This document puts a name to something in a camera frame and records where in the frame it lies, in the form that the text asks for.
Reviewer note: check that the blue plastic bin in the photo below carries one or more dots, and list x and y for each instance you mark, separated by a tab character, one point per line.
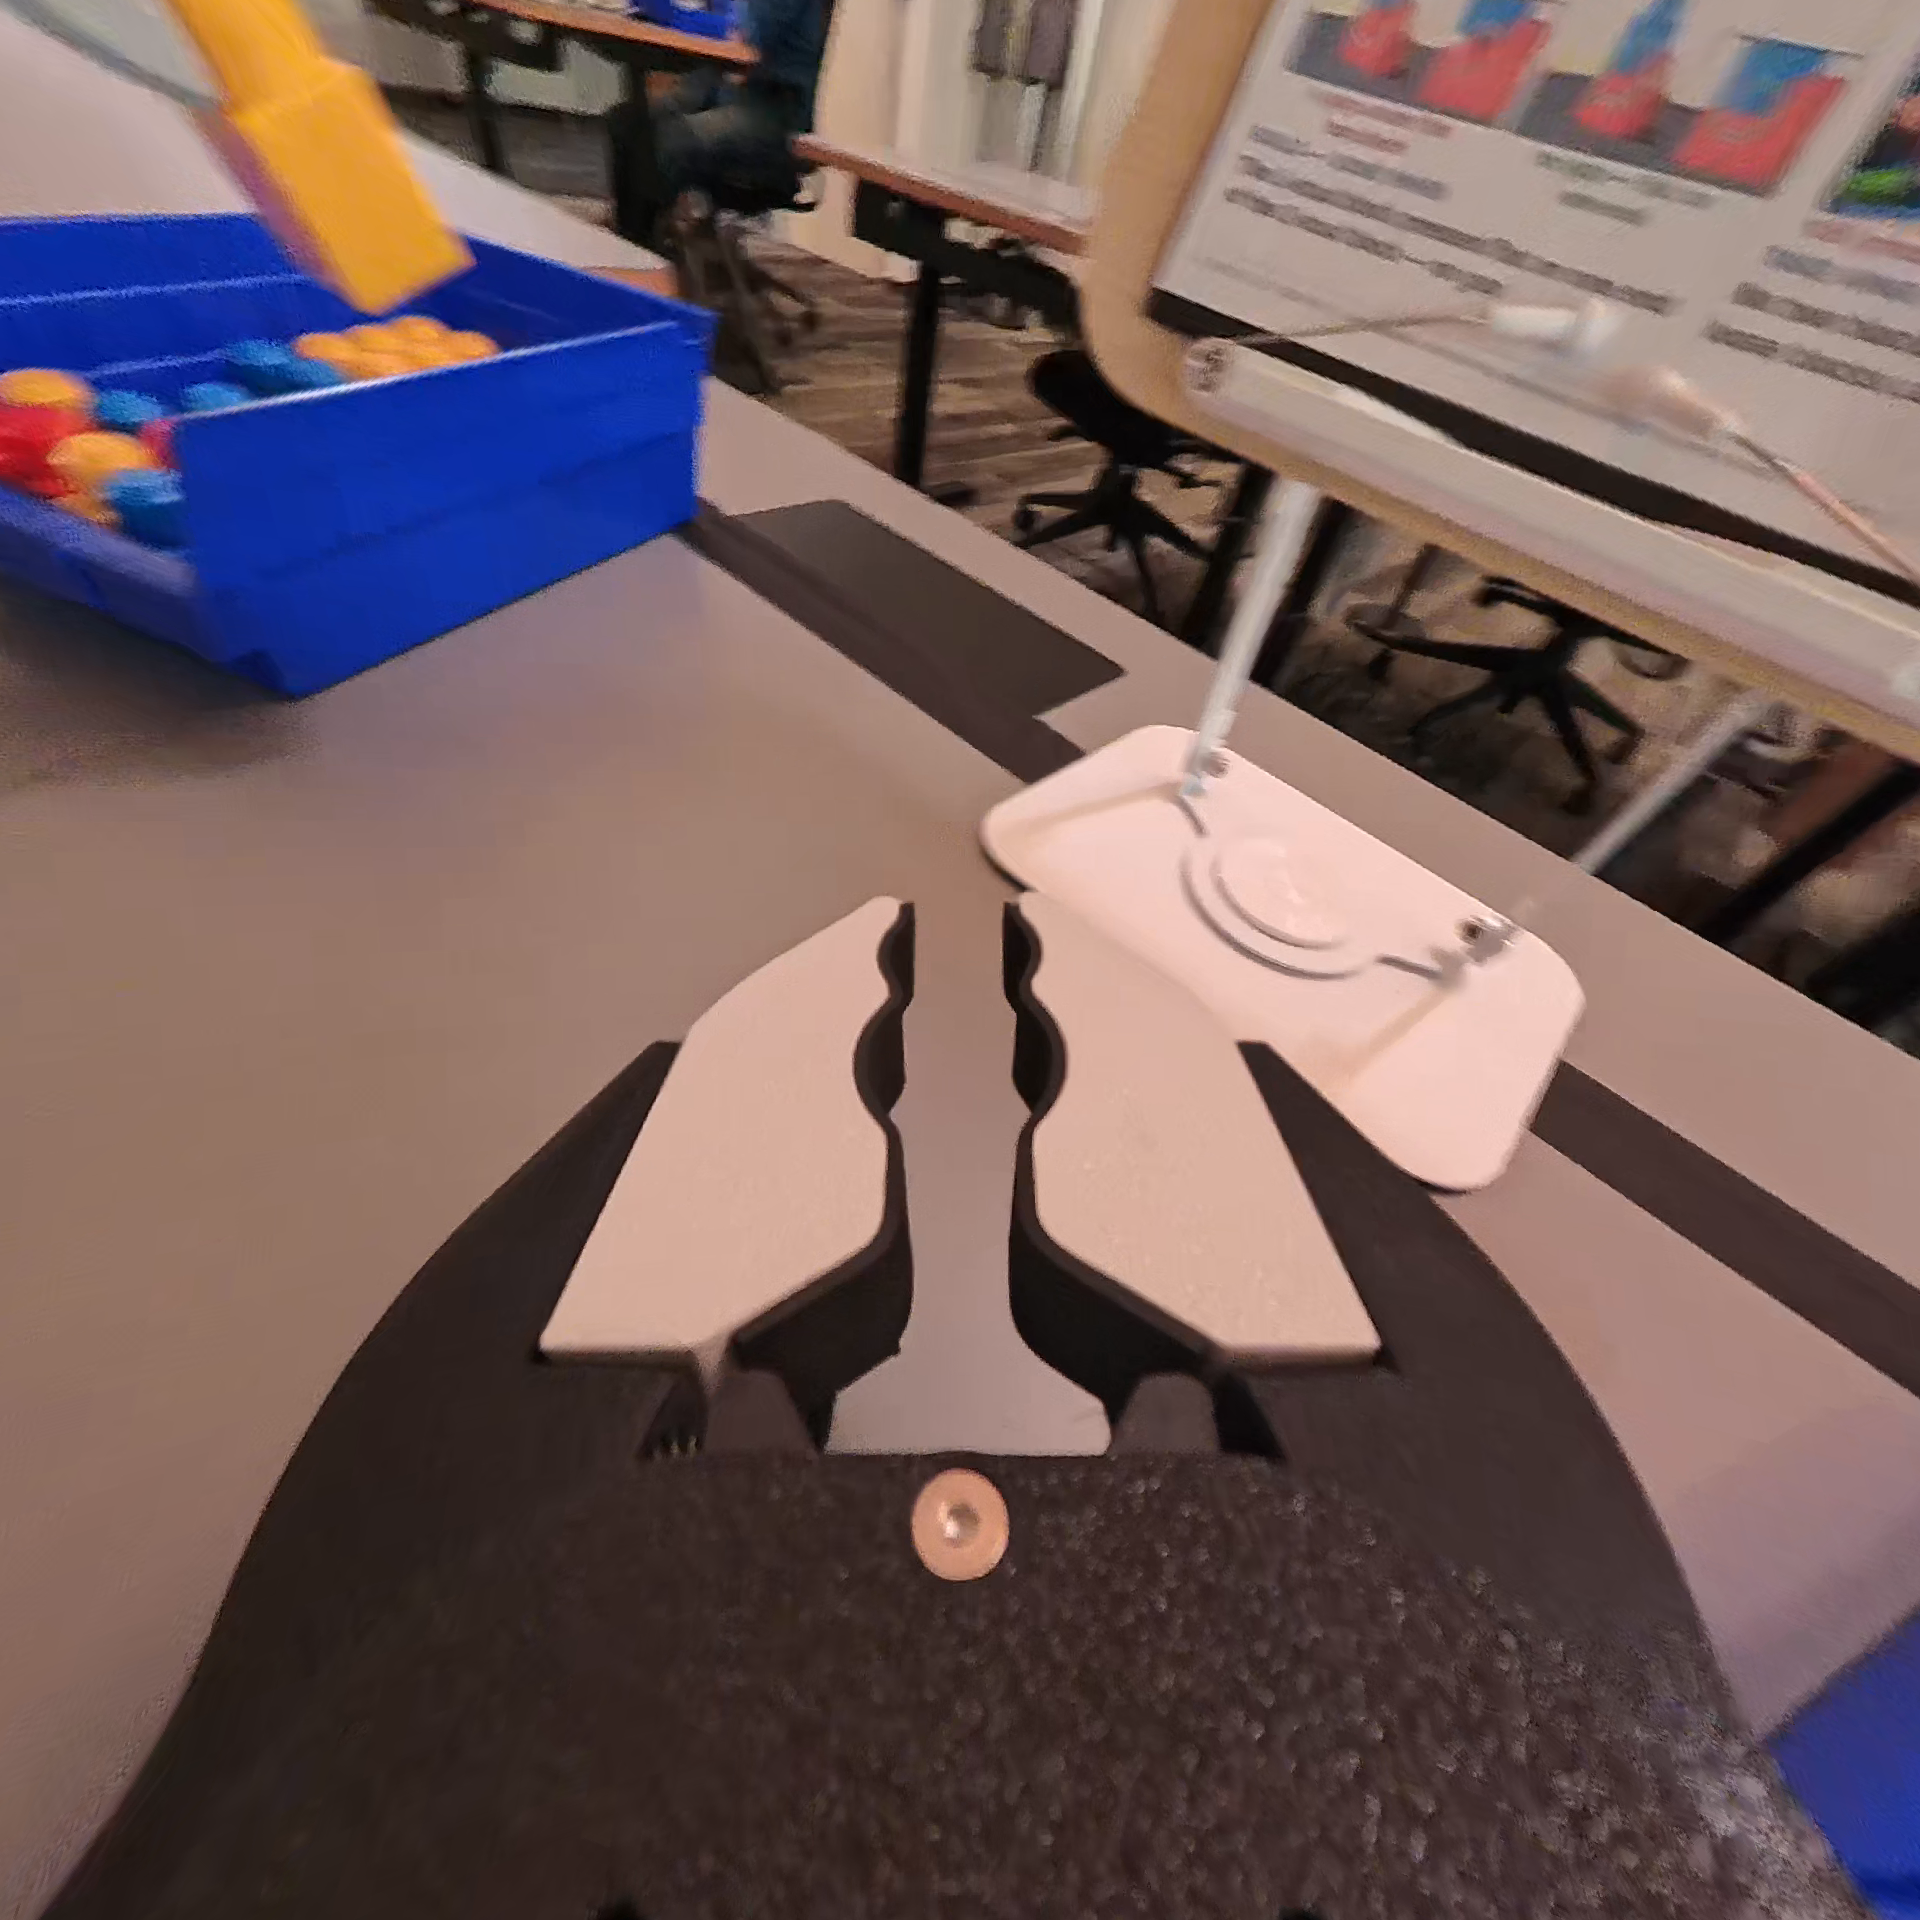
452	495
1861	1800

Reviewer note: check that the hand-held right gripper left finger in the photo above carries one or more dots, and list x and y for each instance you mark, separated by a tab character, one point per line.
721	1170

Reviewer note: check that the black office chair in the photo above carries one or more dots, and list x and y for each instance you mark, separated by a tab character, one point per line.
1118	434
734	271
1516	662

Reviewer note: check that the wood-edged office table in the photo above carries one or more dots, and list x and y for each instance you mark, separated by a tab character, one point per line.
630	24
961	182

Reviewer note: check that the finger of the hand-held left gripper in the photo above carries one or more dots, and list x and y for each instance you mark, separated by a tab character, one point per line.
106	31

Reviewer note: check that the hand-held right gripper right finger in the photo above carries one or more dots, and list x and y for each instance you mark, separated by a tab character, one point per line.
1185	1201

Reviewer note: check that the yellow two-stud block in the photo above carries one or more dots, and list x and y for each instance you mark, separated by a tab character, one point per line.
330	164

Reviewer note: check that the printed instruction sheet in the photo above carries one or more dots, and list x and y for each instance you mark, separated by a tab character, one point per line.
1501	210

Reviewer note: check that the pile of colourful blocks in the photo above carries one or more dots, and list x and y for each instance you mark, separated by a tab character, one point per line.
60	434

